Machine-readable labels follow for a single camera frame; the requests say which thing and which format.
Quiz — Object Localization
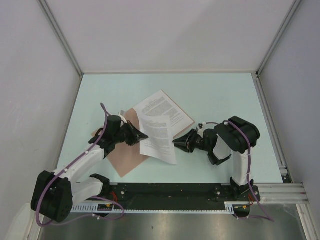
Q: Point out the printed text paper sheet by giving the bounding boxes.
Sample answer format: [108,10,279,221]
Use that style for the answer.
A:
[133,90,195,137]

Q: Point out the white paper sheet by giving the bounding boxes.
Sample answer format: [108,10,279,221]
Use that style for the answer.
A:
[137,112,178,165]

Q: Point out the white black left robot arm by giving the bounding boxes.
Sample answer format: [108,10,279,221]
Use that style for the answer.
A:
[31,115,149,227]

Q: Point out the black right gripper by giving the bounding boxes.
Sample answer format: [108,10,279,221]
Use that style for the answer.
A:
[172,128,210,153]

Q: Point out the aluminium left corner post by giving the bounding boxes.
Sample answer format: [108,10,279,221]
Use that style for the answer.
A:
[37,0,84,78]

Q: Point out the aluminium corner post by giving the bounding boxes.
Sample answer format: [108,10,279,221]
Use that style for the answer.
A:
[255,0,304,77]
[37,0,84,78]

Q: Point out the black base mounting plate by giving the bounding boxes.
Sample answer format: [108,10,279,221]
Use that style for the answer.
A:
[82,182,261,204]

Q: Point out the aluminium right corner post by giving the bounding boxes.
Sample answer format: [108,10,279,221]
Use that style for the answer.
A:
[255,0,304,77]

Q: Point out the aluminium front frame rail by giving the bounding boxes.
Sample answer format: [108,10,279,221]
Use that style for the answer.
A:
[36,182,310,204]

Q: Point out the slotted grey cable duct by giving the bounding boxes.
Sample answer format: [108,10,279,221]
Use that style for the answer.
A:
[71,202,234,215]

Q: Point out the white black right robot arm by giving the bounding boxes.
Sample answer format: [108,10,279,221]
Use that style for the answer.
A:
[172,116,261,201]

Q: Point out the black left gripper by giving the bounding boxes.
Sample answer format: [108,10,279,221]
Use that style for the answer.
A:
[113,120,148,146]

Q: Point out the aluminium right side rail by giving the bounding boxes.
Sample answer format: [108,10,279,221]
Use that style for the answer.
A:
[251,72,293,184]

